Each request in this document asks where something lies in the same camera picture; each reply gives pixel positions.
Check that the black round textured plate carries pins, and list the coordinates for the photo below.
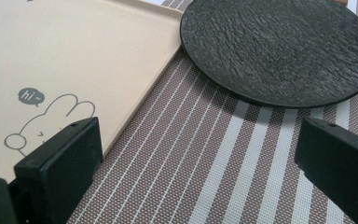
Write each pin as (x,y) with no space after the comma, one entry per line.
(276,49)

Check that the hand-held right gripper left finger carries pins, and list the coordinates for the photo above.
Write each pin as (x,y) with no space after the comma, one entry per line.
(59,168)

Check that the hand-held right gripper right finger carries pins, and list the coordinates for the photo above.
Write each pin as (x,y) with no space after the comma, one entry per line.
(341,168)

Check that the brown striped woven placemat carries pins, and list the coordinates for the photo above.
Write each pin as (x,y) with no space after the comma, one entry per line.
(214,161)

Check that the cream tray with rabbit drawing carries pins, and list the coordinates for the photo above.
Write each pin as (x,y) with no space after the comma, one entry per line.
(74,62)

